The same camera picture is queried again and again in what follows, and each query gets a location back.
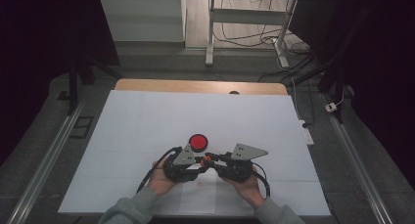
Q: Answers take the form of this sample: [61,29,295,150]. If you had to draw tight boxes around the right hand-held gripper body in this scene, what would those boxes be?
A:
[216,142,269,184]

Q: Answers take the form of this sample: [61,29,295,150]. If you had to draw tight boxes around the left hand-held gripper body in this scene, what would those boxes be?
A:
[161,144,201,184]

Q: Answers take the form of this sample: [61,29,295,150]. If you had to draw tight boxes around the person's left hand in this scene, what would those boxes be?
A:
[146,161,180,197]

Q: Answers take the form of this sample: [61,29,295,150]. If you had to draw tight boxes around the person's right hand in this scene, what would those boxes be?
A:
[224,166,266,209]

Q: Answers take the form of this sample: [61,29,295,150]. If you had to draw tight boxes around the small white paper sheet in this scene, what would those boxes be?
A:
[178,168,217,215]

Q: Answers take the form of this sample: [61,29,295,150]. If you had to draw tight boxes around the large white table cover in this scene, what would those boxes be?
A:
[58,89,332,217]

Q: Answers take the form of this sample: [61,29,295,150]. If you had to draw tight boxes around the white power strip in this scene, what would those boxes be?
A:
[299,119,315,147]

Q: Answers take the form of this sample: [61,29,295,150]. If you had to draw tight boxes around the wooden table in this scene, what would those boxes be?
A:
[114,78,289,97]

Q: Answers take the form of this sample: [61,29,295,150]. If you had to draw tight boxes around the white plug adapter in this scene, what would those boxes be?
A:
[324,93,346,113]

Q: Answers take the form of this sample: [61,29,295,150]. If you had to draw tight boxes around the black metal stand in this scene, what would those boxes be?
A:
[287,0,386,125]
[66,52,124,117]

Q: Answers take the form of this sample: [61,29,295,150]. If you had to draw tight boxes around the white cabinet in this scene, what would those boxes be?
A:
[98,0,187,43]

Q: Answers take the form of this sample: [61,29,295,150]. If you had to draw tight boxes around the dark curtain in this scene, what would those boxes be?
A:
[0,0,121,168]
[288,0,415,189]

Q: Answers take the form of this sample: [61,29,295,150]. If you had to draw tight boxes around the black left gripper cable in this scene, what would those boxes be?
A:
[135,146,184,195]

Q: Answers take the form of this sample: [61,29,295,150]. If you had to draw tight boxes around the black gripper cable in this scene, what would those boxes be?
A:
[250,160,272,200]
[135,146,184,195]

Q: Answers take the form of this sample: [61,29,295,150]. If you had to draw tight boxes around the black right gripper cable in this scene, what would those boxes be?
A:
[250,160,272,200]

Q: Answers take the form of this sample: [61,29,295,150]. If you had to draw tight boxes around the black floor cables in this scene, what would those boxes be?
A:
[212,0,317,128]

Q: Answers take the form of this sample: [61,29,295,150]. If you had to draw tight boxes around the aluminium floor rail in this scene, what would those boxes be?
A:
[320,93,394,224]
[6,86,90,224]

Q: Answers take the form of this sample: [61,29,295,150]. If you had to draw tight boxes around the white desk frame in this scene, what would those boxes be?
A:
[205,0,299,69]

